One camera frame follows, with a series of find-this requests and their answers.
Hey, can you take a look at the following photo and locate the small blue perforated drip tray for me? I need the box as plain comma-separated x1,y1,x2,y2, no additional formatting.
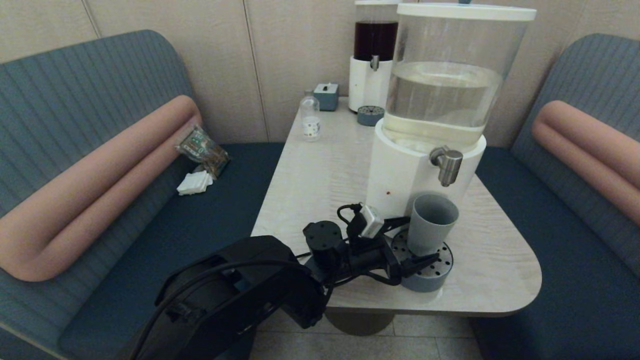
356,105,386,127

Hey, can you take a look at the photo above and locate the clear glass bottle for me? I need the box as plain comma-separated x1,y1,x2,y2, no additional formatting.
300,89,321,142

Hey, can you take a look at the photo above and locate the large blue perforated drip tray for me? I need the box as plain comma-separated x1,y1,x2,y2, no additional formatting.
387,228,454,293

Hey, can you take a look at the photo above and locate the pink bolster beside snack bag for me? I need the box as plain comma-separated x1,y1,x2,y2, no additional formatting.
0,95,202,282

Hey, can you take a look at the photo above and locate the grey-blue plastic cup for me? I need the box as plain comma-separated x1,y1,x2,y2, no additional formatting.
406,194,460,258

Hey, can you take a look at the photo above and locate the blue empty bench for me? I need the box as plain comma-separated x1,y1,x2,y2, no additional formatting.
467,33,640,360

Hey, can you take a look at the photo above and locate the table pedestal with brass base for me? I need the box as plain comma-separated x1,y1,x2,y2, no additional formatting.
325,311,396,337

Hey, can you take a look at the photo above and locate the pink bolster on empty bench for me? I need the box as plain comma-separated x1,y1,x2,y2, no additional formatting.
531,100,640,228

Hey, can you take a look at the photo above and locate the white napkin stack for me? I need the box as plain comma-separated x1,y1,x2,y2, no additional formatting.
176,170,214,196

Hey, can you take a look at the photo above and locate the blue bench with napkins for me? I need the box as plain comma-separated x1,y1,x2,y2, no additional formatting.
0,29,286,360

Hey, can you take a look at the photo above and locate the clear water dispenser white base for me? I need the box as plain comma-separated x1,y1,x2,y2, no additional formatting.
365,2,538,240

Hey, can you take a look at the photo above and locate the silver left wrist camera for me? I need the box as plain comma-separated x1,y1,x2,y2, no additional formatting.
359,205,385,239

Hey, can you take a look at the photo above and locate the dark drink dispenser white base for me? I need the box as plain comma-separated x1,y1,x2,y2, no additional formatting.
348,0,401,113

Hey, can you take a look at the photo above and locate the blue tissue box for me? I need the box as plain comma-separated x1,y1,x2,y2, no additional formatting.
314,82,340,112

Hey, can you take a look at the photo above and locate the metal water dispenser tap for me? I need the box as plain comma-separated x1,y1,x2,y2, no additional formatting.
430,146,464,188

